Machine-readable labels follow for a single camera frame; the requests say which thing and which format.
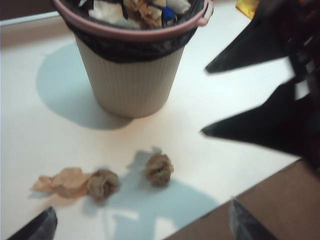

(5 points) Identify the yellow cloth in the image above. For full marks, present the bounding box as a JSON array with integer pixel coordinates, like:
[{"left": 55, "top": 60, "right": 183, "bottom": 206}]
[{"left": 236, "top": 0, "right": 261, "bottom": 20}]

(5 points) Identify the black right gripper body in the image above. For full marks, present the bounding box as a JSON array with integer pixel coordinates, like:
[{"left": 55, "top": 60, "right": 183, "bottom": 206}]
[{"left": 287, "top": 0, "right": 320, "bottom": 100}]

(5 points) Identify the white ribbed trash can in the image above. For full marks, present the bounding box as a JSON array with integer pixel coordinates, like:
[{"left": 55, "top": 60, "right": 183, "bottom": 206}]
[{"left": 74, "top": 34, "right": 198, "bottom": 119}]

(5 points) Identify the brown paper scrap inside can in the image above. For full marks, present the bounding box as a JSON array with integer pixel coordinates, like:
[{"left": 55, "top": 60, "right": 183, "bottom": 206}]
[{"left": 123, "top": 0, "right": 163, "bottom": 29}]

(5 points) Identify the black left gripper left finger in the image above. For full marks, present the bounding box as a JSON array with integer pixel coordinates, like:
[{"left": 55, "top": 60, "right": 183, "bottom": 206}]
[{"left": 6, "top": 206, "right": 59, "bottom": 240}]

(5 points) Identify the black plastic trash bag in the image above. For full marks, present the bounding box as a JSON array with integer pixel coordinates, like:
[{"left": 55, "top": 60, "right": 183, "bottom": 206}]
[{"left": 63, "top": 0, "right": 210, "bottom": 63}]

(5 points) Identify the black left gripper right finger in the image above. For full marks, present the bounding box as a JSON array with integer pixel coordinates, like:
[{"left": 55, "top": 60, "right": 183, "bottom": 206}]
[{"left": 229, "top": 196, "right": 278, "bottom": 240}]

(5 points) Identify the flattish brown paper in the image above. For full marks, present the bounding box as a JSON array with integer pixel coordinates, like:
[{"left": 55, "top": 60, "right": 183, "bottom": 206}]
[{"left": 30, "top": 167, "right": 92, "bottom": 198}]

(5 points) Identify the white paper inside can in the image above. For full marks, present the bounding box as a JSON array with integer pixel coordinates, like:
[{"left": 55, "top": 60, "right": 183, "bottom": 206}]
[{"left": 88, "top": 0, "right": 131, "bottom": 27}]

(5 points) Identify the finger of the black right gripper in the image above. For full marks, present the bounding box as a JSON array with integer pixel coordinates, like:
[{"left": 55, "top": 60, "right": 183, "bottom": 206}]
[
  {"left": 204, "top": 0, "right": 291, "bottom": 74},
  {"left": 201, "top": 81, "right": 320, "bottom": 173}
]

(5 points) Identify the small brown paper ball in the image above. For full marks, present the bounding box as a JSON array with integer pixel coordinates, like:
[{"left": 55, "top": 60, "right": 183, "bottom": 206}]
[{"left": 86, "top": 169, "right": 120, "bottom": 203}]

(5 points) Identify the grey desk partition panel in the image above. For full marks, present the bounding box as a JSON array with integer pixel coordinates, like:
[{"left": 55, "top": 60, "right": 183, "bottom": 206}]
[{"left": 0, "top": 0, "right": 56, "bottom": 21}]

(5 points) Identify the blue item inside can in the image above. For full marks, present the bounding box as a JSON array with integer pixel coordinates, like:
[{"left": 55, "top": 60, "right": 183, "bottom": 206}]
[{"left": 161, "top": 6, "right": 178, "bottom": 25}]

